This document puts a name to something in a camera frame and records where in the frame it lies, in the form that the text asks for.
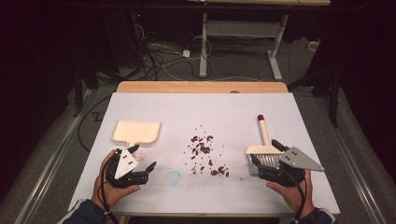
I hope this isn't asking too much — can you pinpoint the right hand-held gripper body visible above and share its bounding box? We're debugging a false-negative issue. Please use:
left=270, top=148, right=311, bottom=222
left=258, top=147, right=325, bottom=188

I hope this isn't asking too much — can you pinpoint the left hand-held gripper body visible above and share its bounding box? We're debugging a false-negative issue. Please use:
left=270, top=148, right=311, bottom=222
left=106, top=148, right=150, bottom=189

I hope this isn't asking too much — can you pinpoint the cream plastic dustpan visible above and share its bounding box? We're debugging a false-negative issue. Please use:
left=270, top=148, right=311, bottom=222
left=110, top=119, right=163, bottom=149

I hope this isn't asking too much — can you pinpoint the cream hand brush red tip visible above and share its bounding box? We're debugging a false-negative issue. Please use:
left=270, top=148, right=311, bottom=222
left=246, top=114, right=285, bottom=175

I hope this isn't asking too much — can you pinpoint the scatter of red beans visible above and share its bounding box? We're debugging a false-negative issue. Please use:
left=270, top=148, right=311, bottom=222
left=181, top=124, right=245, bottom=182

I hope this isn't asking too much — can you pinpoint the person's left hand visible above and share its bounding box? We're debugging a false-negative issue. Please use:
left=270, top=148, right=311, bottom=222
left=91, top=149, right=142, bottom=210

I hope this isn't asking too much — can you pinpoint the person's right hand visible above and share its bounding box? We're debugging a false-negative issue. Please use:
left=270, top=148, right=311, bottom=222
left=266, top=170, right=316, bottom=214

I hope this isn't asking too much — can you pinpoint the black metal stand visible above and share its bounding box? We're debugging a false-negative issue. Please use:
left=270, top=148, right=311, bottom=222
left=287, top=66, right=341, bottom=129
left=72, top=60, right=97, bottom=119

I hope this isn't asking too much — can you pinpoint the white board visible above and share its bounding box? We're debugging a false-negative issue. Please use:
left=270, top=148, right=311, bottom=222
left=67, top=91, right=341, bottom=216

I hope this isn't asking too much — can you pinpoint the wooden table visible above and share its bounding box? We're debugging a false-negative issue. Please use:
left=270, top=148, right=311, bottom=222
left=68, top=80, right=341, bottom=218

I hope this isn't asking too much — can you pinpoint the right hand-held gripper black cable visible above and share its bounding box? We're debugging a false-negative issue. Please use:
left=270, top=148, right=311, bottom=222
left=288, top=172, right=307, bottom=224

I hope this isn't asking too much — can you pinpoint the hand-held gripper black cable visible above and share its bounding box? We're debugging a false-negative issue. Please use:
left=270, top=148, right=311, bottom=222
left=98, top=155, right=120, bottom=224
left=288, top=172, right=307, bottom=224

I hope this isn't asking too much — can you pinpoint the left hand-held gripper black cable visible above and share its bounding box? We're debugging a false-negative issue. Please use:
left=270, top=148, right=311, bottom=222
left=98, top=155, right=120, bottom=224

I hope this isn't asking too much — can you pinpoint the metal floor rail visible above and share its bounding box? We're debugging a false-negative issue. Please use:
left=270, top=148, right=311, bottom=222
left=313, top=95, right=389, bottom=224
left=12, top=89, right=92, bottom=224

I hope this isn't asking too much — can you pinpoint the black floor cable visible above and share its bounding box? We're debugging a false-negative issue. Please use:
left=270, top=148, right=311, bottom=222
left=77, top=94, right=114, bottom=154

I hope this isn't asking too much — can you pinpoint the tangle of floor cables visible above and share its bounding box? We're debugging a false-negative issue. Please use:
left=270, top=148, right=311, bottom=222
left=130, top=18, right=216, bottom=82

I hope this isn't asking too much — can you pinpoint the white metal desk frame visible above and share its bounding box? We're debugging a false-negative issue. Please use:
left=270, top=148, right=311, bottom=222
left=186, top=0, right=332, bottom=82

